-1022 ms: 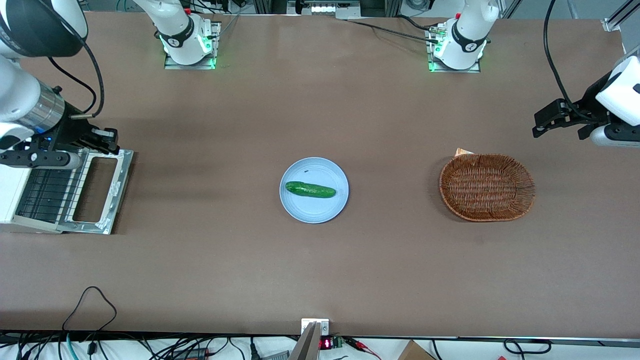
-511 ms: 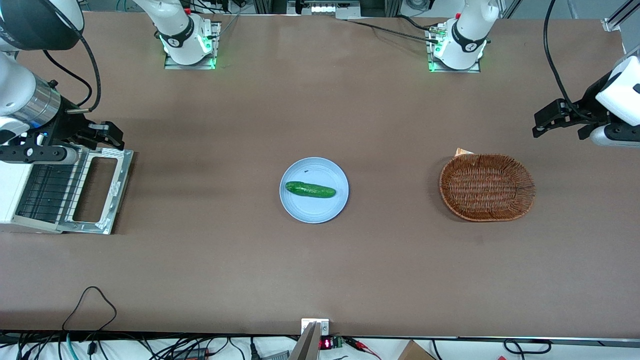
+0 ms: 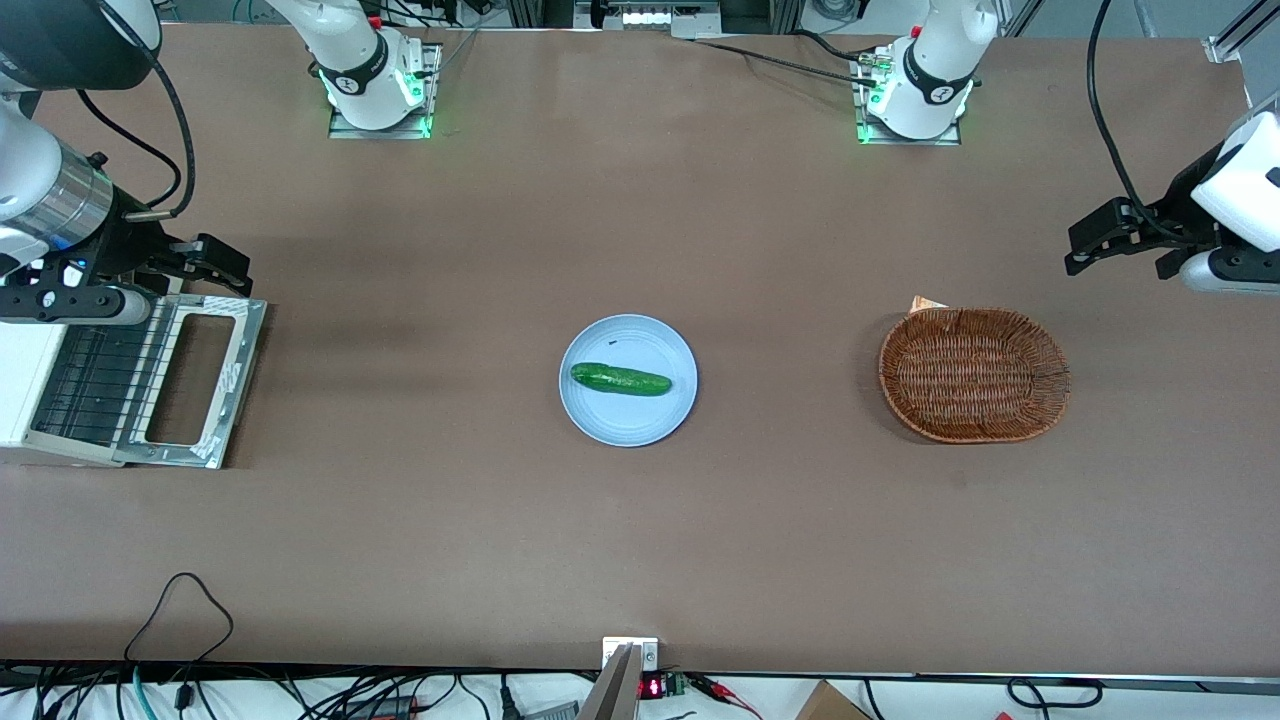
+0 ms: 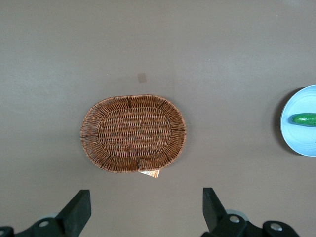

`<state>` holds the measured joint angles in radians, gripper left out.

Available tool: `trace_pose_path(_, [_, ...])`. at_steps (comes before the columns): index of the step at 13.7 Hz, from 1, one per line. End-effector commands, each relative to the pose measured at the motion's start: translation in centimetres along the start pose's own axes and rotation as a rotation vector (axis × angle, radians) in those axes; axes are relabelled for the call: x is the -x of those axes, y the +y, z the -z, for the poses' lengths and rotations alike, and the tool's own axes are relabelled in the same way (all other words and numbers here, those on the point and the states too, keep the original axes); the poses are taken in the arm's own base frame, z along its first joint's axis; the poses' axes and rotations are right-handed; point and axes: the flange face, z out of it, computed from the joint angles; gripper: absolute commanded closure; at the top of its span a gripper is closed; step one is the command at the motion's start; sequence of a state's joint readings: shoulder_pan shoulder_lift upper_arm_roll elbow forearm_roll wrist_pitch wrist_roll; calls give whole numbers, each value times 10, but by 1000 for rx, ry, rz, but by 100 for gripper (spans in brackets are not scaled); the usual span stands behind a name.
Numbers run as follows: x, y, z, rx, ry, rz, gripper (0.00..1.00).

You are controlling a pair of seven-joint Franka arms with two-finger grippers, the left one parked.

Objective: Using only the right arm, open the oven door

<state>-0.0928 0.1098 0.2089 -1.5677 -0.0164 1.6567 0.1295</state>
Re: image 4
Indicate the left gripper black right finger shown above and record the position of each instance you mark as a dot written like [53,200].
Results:
[214,212]

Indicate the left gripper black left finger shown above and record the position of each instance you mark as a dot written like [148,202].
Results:
[74,212]

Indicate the orange paper tag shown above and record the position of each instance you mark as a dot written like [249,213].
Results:
[151,174]

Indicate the brown wicker basket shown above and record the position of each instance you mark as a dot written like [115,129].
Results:
[133,133]

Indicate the light blue plate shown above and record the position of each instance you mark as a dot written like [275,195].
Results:
[301,138]

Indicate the green cucumber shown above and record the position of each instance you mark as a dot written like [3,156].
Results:
[304,119]

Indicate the translucent tape patch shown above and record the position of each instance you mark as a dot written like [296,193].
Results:
[142,78]

